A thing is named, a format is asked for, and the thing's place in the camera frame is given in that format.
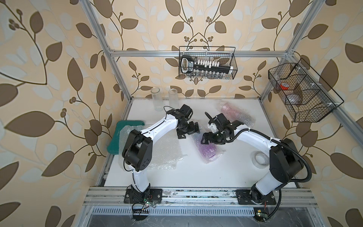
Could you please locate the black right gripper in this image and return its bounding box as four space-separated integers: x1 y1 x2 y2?
200 129 226 144

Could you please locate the purple vase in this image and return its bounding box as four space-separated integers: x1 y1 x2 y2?
191 133 225 164

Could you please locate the pink vase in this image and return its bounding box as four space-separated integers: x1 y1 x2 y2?
217 101 256 128

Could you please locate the clear bubble wrap sheet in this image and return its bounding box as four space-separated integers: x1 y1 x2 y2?
118 125 184 170

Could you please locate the clear ribbed glass vase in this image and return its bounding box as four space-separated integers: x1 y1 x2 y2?
168 89 180 109

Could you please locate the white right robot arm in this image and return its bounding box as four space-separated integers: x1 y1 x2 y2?
201 122 313 196

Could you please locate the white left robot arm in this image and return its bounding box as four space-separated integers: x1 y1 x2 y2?
122 105 199 194

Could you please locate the white tape roll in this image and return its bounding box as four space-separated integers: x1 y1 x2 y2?
251 151 270 169

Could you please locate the black socket set holder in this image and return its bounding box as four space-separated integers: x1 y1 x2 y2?
179 55 234 74

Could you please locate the green tool case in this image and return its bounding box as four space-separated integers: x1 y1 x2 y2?
107 120 145 155

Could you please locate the red tape roll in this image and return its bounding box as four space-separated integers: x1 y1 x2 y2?
279 82 290 90

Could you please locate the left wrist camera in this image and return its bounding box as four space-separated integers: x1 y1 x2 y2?
179 104 193 121

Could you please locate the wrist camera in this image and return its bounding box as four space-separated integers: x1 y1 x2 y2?
208 113 244 135
179 104 193 121

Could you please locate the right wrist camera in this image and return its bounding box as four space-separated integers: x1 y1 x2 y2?
208 113 244 135

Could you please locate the back wire basket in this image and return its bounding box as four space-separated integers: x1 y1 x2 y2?
179 45 238 79

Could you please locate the wire basket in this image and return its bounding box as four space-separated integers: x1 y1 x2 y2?
268 58 344 123
179 45 238 79

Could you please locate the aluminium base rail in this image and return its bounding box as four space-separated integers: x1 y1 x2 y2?
83 187 318 217

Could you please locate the right wire basket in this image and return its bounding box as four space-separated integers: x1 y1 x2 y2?
268 58 344 123

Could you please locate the black corrugated cable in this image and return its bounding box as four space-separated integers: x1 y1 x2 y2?
205 111 313 220

